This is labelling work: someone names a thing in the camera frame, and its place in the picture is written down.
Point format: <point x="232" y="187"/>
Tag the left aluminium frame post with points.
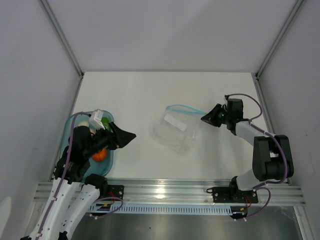
<point x="46" y="7"/>

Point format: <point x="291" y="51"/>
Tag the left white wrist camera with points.
<point x="95" y="119"/>

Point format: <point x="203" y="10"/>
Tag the white toy egg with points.
<point x="84" y="124"/>

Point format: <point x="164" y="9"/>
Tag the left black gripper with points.
<point x="123" y="137"/>

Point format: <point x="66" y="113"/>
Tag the aluminium frame post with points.
<point x="46" y="7"/>
<point x="280" y="36"/>

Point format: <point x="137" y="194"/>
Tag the orange toy fruit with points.
<point x="100" y="156"/>

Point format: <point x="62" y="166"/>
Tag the clear zip top bag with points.
<point x="177" y="127"/>

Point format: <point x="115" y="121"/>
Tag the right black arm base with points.
<point x="226" y="195"/>

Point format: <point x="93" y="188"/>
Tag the right aluminium frame post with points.
<point x="280" y="36"/>

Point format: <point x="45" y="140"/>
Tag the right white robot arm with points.
<point x="272" y="161"/>

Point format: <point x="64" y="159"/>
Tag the green toy bell pepper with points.
<point x="105" y="121"/>

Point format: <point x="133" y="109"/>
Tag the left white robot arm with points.
<point x="72" y="193"/>

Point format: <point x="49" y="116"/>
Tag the teal plastic tray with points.
<point x="101" y="168"/>

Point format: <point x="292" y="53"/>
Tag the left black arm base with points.
<point x="112" y="191"/>

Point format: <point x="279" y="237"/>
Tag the white slotted cable duct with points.
<point x="170" y="209"/>

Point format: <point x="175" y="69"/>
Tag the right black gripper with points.
<point x="210" y="117"/>

